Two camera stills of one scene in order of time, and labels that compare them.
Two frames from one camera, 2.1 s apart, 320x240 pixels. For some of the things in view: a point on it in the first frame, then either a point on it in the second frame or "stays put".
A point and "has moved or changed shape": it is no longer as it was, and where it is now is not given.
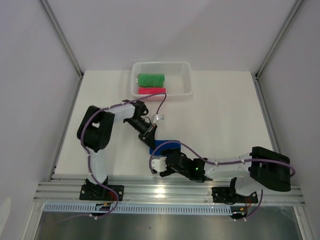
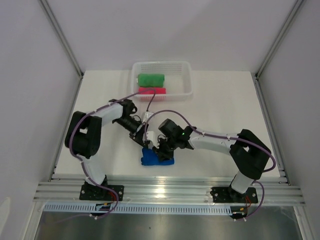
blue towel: [160, 145] has moved or changed shape
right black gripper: [168, 151] → [161, 153]
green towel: [151, 80] stays put
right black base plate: [230, 195] stays put
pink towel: [151, 90] stays put
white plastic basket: [178, 78] stays put
